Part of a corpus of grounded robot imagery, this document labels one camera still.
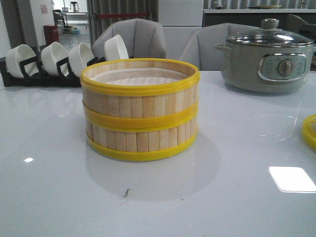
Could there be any white refrigerator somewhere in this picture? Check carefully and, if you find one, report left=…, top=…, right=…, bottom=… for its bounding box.
left=158, top=0, right=203, bottom=59

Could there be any red trash bin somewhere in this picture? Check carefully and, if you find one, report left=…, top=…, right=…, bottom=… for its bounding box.
left=43, top=25, right=59, bottom=45

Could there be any left grey chair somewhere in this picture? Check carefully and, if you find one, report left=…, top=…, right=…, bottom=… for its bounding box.
left=91, top=19, right=166, bottom=58

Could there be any white bowl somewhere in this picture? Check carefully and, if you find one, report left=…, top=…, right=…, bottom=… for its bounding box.
left=104, top=35, right=129, bottom=61
left=41, top=41, right=68, bottom=76
left=69, top=42, right=94, bottom=77
left=5, top=44, right=36, bottom=79

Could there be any right grey chair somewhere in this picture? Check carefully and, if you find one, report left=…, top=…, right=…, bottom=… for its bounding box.
left=179, top=23, right=257, bottom=71

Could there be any yellow bamboo steamer lid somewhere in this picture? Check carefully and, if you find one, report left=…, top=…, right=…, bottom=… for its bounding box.
left=302, top=115, right=316, bottom=151

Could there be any red barrier belt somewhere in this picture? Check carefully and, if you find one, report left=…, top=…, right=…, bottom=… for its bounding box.
left=96, top=12, right=150, bottom=19

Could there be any grey chair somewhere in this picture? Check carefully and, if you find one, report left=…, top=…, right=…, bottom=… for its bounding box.
left=91, top=19, right=166, bottom=58
left=179, top=23, right=257, bottom=71

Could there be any bamboo steamer tray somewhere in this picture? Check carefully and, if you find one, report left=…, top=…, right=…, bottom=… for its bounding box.
left=86, top=117, right=198, bottom=161
left=80, top=58, right=200, bottom=132

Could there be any black dish rack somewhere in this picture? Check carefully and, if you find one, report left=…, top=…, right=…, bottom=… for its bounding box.
left=0, top=51, right=106, bottom=87

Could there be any dark grey counter cabinet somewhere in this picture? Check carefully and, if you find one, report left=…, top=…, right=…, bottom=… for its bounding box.
left=202, top=9, right=316, bottom=29

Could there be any grey electric cooking pot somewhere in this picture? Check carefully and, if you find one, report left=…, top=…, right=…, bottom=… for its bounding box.
left=215, top=18, right=316, bottom=93

